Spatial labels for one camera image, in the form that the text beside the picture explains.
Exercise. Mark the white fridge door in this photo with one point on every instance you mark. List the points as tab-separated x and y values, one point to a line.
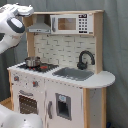
64	105

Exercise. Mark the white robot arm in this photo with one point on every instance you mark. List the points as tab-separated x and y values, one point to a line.
13	29

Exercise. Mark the oven door with window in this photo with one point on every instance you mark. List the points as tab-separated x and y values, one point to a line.
27	103

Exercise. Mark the red right stove knob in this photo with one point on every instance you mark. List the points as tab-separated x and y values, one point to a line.
35	84

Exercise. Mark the grey range hood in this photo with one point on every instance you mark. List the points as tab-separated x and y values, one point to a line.
40	26

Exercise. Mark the black stovetop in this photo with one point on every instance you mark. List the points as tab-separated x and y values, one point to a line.
43	67

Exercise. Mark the red left stove knob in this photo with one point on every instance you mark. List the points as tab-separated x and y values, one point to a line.
16	78

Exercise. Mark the black toy faucet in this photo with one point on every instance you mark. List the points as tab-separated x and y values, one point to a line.
83	63

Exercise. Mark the white toy microwave door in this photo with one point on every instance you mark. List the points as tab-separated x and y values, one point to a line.
72	24

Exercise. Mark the wooden toy kitchen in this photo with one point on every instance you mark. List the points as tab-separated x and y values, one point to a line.
63	50

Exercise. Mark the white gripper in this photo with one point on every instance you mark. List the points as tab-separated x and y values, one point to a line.
25	10

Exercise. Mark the grey sink basin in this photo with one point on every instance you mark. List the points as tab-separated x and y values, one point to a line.
73	74

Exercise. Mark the small metal pot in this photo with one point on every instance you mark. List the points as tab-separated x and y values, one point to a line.
32	61

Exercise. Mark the red stove knob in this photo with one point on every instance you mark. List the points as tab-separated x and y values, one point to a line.
35	84
16	78

